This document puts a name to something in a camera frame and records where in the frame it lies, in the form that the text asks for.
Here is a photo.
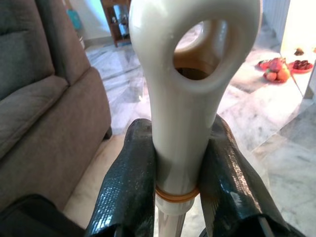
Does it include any black rounded soft object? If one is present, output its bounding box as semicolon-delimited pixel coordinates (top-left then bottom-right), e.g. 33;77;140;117
0;194;85;237

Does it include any grey-brown fabric sofa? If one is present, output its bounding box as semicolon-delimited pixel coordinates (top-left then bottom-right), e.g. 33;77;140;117
0;0;113;211

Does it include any teal plastic object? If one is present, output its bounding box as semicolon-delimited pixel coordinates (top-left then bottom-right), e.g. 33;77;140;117
66;8;83;32

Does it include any red plate of fruit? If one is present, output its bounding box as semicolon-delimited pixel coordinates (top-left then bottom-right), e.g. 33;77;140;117
262;57;292;84

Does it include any red plate of dark food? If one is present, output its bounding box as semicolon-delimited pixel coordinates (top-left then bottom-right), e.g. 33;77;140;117
288;59;315;74

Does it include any cream broom with long handle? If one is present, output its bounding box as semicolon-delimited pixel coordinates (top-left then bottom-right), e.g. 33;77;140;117
128;0;263;237

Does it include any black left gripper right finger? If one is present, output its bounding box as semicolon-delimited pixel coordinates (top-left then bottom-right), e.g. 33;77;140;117
199;115;305;237

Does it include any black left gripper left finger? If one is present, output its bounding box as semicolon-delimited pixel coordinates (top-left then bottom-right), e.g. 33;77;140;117
85;118;158;237

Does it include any beige long-handled dustpan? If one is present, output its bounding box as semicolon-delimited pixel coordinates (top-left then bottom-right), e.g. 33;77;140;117
174;19;229;81

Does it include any brown wooden shelf unit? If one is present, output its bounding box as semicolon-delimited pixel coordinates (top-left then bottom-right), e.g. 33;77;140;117
100;0;132;48

